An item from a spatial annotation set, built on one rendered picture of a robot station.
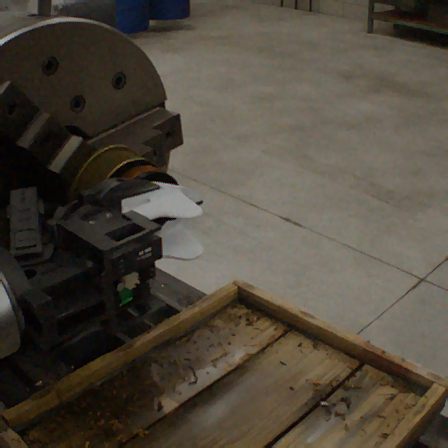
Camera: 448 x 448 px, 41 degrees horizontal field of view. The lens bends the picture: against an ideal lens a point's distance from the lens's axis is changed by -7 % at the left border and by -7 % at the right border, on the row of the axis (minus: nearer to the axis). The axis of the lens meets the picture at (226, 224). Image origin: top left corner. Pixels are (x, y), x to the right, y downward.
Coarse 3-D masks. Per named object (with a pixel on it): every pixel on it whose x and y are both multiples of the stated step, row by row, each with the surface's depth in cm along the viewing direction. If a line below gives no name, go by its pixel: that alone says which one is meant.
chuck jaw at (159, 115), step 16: (144, 112) 69; (160, 112) 69; (176, 112) 68; (112, 128) 67; (128, 128) 66; (144, 128) 66; (160, 128) 67; (176, 128) 69; (96, 144) 64; (112, 144) 63; (128, 144) 63; (144, 144) 63; (160, 144) 65; (176, 144) 69; (160, 160) 66
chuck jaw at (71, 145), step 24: (0, 96) 51; (24, 96) 53; (0, 120) 52; (24, 120) 54; (48, 120) 54; (24, 144) 53; (48, 144) 54; (72, 144) 55; (48, 168) 55; (72, 168) 55
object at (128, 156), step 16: (96, 160) 56; (112, 160) 55; (128, 160) 55; (144, 160) 56; (80, 176) 55; (96, 176) 54; (112, 176) 54; (128, 176) 53; (144, 176) 53; (160, 176) 54
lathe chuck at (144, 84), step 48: (0, 48) 54; (48, 48) 57; (96, 48) 62; (48, 96) 59; (96, 96) 64; (144, 96) 69; (0, 144) 57; (0, 192) 59; (48, 192) 70; (0, 240) 61
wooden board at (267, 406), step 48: (240, 288) 77; (144, 336) 68; (192, 336) 71; (240, 336) 71; (288, 336) 71; (336, 336) 68; (96, 384) 63; (144, 384) 64; (192, 384) 64; (240, 384) 64; (288, 384) 64; (336, 384) 64; (384, 384) 63; (432, 384) 61; (48, 432) 57; (96, 432) 58; (192, 432) 58; (240, 432) 58; (288, 432) 58; (336, 432) 58; (384, 432) 57
